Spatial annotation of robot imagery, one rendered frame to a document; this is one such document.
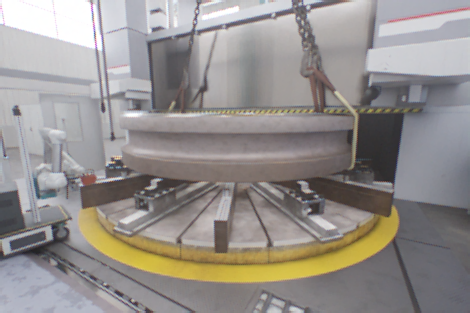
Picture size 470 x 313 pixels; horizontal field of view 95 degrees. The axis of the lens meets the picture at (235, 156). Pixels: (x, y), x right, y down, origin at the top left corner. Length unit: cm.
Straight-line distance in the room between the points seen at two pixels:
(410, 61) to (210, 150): 275
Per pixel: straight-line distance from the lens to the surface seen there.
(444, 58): 368
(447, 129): 570
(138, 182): 424
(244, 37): 631
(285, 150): 314
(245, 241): 268
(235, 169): 287
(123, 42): 687
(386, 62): 359
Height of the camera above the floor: 174
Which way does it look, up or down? 11 degrees down
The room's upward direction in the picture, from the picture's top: straight up
